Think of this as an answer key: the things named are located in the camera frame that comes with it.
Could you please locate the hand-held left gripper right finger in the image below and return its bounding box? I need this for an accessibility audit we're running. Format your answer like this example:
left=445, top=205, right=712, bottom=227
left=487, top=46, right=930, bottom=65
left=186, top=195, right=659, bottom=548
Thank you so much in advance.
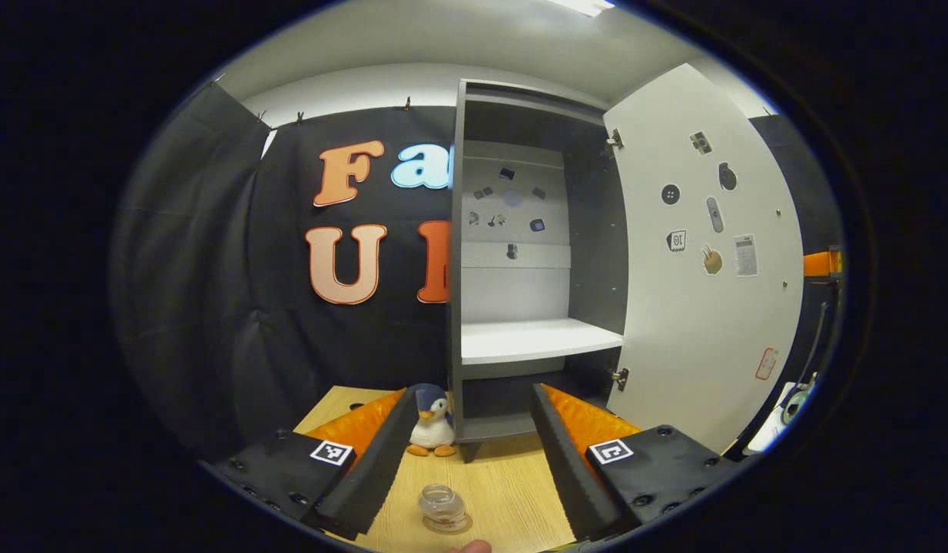
left=529, top=382, right=740, bottom=542

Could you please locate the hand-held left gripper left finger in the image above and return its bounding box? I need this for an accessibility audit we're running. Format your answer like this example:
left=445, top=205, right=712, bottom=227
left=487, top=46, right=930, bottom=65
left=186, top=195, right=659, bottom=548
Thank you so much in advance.
left=201, top=388, right=419, bottom=542

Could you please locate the clear glass bottle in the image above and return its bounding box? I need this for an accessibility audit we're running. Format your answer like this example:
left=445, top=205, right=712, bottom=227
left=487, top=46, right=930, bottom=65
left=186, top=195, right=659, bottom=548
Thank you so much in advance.
left=418, top=484, right=469, bottom=532

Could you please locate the beige cabinet door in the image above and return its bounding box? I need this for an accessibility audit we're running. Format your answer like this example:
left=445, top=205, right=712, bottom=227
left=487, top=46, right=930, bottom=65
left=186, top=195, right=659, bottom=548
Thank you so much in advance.
left=603, top=63, right=805, bottom=455

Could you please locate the white cabinet shelf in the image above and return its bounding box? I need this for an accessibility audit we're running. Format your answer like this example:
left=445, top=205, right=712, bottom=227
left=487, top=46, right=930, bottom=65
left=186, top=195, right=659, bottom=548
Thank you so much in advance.
left=461, top=317, right=625, bottom=366

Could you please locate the penguin plush toy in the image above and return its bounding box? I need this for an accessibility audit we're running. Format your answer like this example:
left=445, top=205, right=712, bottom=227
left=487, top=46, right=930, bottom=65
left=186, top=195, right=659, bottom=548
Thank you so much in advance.
left=407, top=382, right=458, bottom=459

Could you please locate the white flat object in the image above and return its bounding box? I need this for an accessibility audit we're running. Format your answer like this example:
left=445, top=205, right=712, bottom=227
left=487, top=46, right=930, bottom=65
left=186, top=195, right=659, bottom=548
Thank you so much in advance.
left=751, top=382, right=799, bottom=454

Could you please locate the black backdrop cloth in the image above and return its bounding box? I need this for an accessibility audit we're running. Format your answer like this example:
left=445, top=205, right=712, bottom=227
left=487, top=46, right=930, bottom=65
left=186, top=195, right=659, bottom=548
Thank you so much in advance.
left=109, top=81, right=844, bottom=462

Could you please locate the long ceiling light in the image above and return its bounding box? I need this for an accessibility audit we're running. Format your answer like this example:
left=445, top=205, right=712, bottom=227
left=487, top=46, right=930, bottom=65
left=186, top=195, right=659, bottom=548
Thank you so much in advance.
left=547, top=0, right=617, bottom=18

